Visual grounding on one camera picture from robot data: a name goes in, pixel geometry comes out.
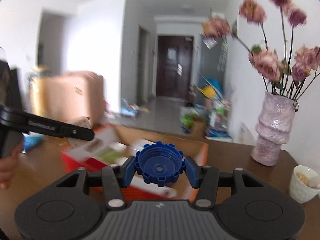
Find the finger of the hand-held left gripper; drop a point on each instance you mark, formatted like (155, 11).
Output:
(77, 131)

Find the person's left hand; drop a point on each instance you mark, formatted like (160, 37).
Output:
(8, 170)

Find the pink suitcase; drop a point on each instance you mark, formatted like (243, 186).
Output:
(67, 97)

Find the grey refrigerator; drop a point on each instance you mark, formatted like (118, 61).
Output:
(212, 65)

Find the gear-shaped plastic lid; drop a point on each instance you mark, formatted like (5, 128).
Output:
(160, 162)

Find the purple ribbed vase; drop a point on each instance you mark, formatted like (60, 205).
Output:
(273, 130)

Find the white bowl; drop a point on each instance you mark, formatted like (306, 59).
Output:
(303, 185)

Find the dark brown door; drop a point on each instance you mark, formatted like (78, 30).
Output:
(173, 67)

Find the dried pink flowers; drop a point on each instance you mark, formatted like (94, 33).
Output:
(272, 60)

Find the pile of toys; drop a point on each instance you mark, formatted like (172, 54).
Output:
(207, 110)

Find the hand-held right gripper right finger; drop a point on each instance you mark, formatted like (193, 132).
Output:
(191, 172)

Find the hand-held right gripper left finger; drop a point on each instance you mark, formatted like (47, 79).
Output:
(130, 171)

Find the red cardboard box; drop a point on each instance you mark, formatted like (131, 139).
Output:
(197, 160)

